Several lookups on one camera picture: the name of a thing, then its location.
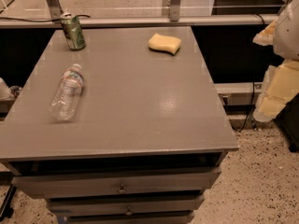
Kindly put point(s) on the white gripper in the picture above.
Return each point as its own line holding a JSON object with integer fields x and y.
{"x": 288, "y": 34}

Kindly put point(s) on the clear plastic water bottle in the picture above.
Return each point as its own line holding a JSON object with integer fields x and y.
{"x": 65, "y": 100}

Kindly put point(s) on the green soda can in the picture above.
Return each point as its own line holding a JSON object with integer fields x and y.
{"x": 72, "y": 31}

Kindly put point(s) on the yellow sponge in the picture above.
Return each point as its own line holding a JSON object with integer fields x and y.
{"x": 164, "y": 43}

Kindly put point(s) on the grey drawer cabinet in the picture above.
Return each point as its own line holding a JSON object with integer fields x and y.
{"x": 139, "y": 110}

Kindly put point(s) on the middle grey drawer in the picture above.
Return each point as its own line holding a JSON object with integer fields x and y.
{"x": 126, "y": 205}

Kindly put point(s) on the grey drawer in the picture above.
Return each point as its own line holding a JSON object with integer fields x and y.
{"x": 117, "y": 183}
{"x": 126, "y": 205}
{"x": 181, "y": 217}

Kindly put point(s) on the bottom grey drawer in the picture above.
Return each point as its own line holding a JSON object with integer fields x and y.
{"x": 181, "y": 217}

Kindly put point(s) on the top grey drawer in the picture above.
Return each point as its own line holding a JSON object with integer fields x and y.
{"x": 117, "y": 183}

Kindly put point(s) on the metal frame rail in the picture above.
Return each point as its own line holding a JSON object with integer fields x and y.
{"x": 124, "y": 13}

